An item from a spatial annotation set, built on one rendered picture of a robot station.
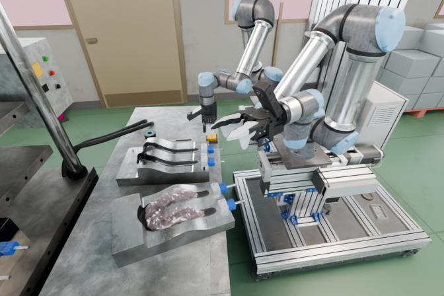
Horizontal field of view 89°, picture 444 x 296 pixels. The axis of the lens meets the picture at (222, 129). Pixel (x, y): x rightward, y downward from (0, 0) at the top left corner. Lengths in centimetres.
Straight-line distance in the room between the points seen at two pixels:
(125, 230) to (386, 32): 112
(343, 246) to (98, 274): 149
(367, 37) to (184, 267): 104
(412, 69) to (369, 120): 242
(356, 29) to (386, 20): 8
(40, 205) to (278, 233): 147
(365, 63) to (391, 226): 157
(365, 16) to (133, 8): 292
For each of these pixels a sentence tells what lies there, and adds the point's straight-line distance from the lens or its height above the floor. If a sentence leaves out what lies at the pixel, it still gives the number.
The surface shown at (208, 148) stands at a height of 90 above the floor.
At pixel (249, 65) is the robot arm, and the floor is 140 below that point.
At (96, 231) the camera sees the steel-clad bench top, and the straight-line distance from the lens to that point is 126.
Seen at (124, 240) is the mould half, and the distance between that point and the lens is 105.
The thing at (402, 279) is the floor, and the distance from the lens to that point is 228.
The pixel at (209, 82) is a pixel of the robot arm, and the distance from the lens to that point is 110.
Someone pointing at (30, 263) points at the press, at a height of 79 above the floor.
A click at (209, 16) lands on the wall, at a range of 343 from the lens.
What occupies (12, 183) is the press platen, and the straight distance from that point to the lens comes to 131.
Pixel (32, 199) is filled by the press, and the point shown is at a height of 79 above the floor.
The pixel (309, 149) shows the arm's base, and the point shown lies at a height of 109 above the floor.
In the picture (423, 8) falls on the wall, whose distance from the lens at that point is 494.
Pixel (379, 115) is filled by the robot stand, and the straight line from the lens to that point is 144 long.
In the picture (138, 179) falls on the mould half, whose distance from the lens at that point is 133.
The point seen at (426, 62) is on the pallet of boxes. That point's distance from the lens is 389.
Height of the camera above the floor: 177
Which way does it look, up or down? 35 degrees down
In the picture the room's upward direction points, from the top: straight up
